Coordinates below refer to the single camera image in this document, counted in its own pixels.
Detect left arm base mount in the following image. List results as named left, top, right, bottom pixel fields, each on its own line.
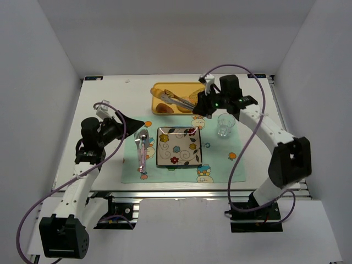
left=86, top=192, right=140, bottom=230

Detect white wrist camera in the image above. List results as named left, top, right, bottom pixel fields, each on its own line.
left=199, top=74, right=215, bottom=95
left=93, top=100, right=111, bottom=120

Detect sugared orange donut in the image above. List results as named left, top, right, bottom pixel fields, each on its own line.
left=177, top=97, right=197, bottom=113

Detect purple cable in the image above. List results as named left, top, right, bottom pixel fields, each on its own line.
left=202, top=64, right=296, bottom=223
left=15, top=102, right=128, bottom=264

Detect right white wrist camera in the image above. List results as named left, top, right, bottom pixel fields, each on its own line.
left=199, top=74, right=215, bottom=95

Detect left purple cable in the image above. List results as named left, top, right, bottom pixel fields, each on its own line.
left=15, top=102, right=128, bottom=264

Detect yellow plastic tray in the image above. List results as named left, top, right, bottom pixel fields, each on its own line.
left=151, top=82, right=205, bottom=115

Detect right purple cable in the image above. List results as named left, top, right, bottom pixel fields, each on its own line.
left=202, top=64, right=296, bottom=223

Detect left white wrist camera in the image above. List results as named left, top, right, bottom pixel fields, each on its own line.
left=93, top=100, right=111, bottom=120

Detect spoon with pink handle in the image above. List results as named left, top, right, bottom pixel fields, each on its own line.
left=139, top=129, right=148, bottom=173

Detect metal serving tongs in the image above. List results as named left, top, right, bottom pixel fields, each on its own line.
left=160, top=90, right=195, bottom=111

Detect knife with pink handle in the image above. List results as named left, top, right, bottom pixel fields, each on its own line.
left=141, top=129, right=149, bottom=166

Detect seeded bread slice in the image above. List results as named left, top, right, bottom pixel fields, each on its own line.
left=188, top=88, right=205, bottom=105

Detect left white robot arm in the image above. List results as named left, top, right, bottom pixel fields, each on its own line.
left=38, top=111, right=144, bottom=259

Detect fork with pink handle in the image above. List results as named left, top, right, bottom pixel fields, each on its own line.
left=134, top=131, right=142, bottom=172

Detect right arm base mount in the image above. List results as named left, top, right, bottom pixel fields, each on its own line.
left=224, top=203, right=283, bottom=233

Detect aluminium table front rail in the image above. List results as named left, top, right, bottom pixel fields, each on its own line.
left=52, top=189, right=259, bottom=199

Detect striped bread roll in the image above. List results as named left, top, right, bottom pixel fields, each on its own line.
left=150, top=87, right=164, bottom=99

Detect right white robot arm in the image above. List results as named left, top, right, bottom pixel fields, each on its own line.
left=192, top=74, right=312, bottom=212

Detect square floral ceramic plate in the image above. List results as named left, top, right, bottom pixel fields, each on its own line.
left=156, top=126, right=202, bottom=168

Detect clear drinking glass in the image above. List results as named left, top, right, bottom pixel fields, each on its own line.
left=217, top=113, right=236, bottom=138

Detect green cartoon placemat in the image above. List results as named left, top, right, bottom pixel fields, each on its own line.
left=122, top=115, right=242, bottom=184

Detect reddish brown bread piece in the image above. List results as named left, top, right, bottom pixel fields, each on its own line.
left=156, top=103, right=174, bottom=114

